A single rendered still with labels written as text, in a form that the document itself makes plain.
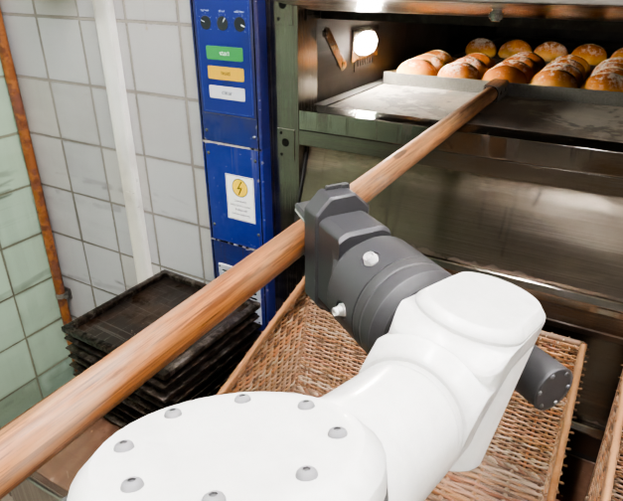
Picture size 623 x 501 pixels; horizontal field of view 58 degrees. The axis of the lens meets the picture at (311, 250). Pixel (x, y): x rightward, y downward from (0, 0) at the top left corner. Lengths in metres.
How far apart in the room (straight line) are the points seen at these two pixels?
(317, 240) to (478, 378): 0.24
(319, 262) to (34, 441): 0.27
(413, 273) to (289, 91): 0.78
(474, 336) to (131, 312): 1.01
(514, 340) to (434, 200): 0.77
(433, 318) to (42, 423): 0.22
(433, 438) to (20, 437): 0.22
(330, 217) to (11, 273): 1.45
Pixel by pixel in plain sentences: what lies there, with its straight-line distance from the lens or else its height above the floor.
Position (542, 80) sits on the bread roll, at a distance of 1.33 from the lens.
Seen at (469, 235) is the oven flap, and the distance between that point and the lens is 1.05.
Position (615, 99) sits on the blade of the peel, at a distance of 1.31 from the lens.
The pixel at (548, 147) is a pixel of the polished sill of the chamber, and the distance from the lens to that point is 0.98.
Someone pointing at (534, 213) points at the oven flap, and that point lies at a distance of 1.03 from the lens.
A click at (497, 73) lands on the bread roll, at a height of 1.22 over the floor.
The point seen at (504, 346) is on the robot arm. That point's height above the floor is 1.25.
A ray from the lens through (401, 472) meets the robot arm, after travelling 0.24.
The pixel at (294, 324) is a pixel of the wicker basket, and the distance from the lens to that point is 1.18.
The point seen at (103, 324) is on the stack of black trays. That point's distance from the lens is 1.22.
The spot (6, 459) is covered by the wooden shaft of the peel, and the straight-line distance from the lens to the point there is 0.35.
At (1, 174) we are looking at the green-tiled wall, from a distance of 1.77.
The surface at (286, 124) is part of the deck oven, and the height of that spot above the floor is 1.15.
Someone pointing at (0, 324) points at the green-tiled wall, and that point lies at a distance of 1.89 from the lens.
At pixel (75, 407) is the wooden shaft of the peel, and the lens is 0.37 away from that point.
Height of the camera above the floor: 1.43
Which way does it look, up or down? 27 degrees down
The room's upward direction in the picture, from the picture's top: straight up
